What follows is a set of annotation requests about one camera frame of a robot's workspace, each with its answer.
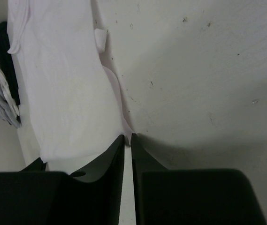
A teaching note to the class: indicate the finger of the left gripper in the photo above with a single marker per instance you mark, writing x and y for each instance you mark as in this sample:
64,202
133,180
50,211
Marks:
36,166

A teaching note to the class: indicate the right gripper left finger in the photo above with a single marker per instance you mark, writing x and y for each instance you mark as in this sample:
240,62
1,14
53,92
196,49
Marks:
89,196

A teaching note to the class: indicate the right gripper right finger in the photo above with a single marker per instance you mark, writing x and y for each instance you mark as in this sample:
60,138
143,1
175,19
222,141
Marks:
190,197

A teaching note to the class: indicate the white tank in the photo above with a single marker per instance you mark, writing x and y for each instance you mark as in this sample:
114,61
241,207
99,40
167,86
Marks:
75,102
7,94

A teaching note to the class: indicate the folded white tank top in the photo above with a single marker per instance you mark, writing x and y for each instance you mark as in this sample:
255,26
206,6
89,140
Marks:
7,94

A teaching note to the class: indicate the folded black tank top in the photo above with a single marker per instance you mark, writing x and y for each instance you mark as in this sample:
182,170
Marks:
6,63

